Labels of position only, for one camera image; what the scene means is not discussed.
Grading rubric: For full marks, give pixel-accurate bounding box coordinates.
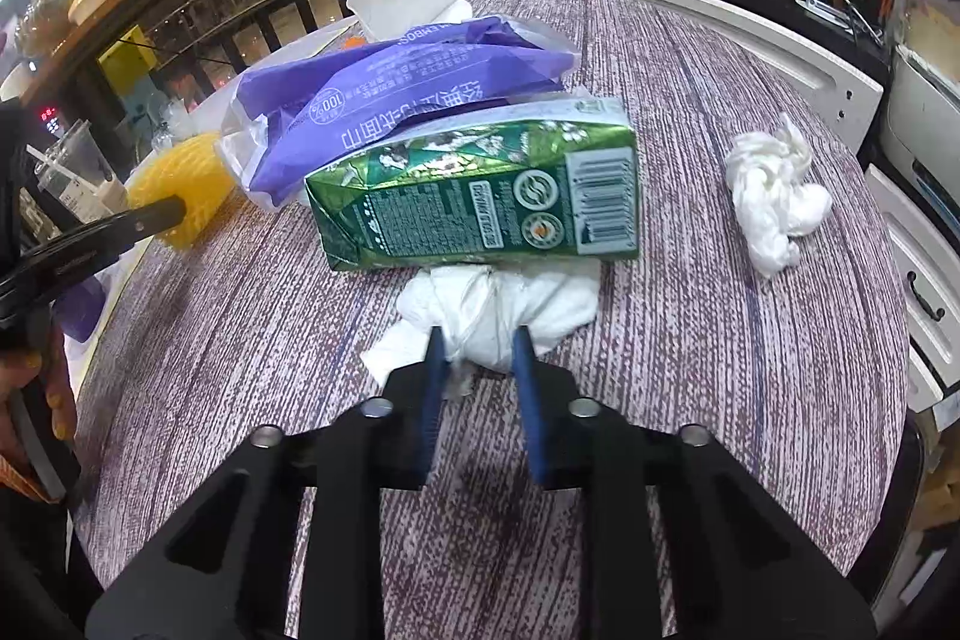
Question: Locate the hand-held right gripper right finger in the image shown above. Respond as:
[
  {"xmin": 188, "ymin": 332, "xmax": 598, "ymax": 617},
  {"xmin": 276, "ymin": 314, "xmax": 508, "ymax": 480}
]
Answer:
[{"xmin": 514, "ymin": 325, "xmax": 878, "ymax": 640}]

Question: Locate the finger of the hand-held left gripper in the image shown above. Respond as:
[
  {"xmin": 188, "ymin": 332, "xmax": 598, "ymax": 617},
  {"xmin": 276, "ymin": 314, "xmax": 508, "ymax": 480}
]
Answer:
[{"xmin": 0, "ymin": 195, "xmax": 188, "ymax": 327}]

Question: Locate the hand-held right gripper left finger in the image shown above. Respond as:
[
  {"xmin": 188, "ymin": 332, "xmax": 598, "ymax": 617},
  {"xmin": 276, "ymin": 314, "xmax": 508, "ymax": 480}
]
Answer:
[{"xmin": 86, "ymin": 325, "xmax": 455, "ymax": 640}]

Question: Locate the large white tissue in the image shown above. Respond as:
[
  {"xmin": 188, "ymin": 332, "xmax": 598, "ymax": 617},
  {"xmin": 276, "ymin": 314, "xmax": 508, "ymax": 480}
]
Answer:
[{"xmin": 360, "ymin": 265, "xmax": 601, "ymax": 401}]

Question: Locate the yellow ribbed wrapper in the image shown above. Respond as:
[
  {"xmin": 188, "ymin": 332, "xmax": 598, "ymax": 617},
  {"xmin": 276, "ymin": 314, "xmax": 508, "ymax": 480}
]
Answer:
[{"xmin": 124, "ymin": 131, "xmax": 237, "ymax": 251}]

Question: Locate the person's left hand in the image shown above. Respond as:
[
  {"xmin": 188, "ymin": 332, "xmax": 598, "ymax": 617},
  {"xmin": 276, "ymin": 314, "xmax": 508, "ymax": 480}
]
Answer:
[{"xmin": 0, "ymin": 325, "xmax": 80, "ymax": 446}]

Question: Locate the purple container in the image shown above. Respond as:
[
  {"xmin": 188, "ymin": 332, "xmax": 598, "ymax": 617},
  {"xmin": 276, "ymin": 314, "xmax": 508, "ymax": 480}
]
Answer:
[{"xmin": 56, "ymin": 276, "xmax": 106, "ymax": 341}]

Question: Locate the clear plastic cup with straw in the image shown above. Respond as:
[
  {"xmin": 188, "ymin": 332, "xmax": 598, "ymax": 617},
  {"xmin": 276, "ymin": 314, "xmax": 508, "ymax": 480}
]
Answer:
[{"xmin": 26, "ymin": 119, "xmax": 128, "ymax": 214}]

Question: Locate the green drink carton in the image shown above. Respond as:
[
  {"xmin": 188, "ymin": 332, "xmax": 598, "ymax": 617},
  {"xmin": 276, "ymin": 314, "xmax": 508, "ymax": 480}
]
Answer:
[{"xmin": 304, "ymin": 96, "xmax": 642, "ymax": 272}]

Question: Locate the purple tissue pack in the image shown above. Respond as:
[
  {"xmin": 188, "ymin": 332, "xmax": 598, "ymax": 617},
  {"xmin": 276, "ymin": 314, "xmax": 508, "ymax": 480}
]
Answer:
[{"xmin": 221, "ymin": 14, "xmax": 582, "ymax": 214}]

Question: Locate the small crumpled white tissue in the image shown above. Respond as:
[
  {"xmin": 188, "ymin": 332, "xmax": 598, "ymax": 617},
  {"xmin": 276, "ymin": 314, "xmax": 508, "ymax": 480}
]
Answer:
[{"xmin": 724, "ymin": 111, "xmax": 833, "ymax": 280}]

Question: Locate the white drawer front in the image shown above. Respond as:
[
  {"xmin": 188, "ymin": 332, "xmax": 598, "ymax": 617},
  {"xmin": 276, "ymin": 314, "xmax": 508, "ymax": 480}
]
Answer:
[{"xmin": 862, "ymin": 164, "xmax": 960, "ymax": 408}]

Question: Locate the white cabinet door panel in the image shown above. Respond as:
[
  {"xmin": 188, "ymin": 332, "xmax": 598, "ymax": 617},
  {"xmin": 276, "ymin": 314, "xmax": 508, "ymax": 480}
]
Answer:
[{"xmin": 499, "ymin": 0, "xmax": 886, "ymax": 154}]

